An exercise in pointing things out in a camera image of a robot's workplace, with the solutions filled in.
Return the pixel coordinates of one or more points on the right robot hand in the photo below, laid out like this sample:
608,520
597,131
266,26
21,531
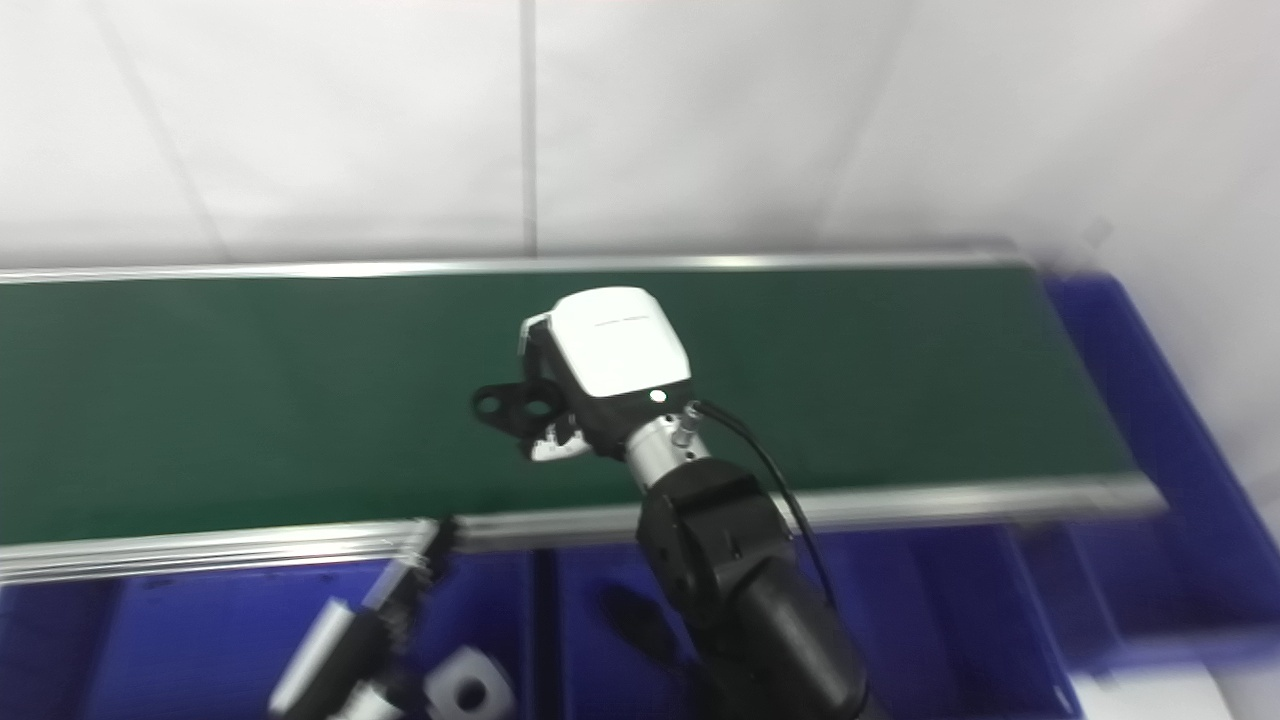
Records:
620,345

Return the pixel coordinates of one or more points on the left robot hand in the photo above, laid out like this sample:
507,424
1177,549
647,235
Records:
345,650

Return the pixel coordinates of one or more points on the black flange part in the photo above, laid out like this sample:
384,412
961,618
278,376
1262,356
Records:
505,405

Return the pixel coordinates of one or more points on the white plastic part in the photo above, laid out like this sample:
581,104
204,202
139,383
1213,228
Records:
465,690

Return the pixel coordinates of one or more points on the green conveyor belt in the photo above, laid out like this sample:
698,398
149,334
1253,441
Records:
250,400
200,545

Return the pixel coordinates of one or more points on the blue bin with white part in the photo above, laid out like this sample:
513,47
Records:
150,640

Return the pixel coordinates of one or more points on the empty blue plastic bin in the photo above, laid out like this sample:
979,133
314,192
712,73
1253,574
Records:
920,600

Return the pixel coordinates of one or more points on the blue bin at conveyor end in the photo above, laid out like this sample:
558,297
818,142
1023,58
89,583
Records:
1180,480

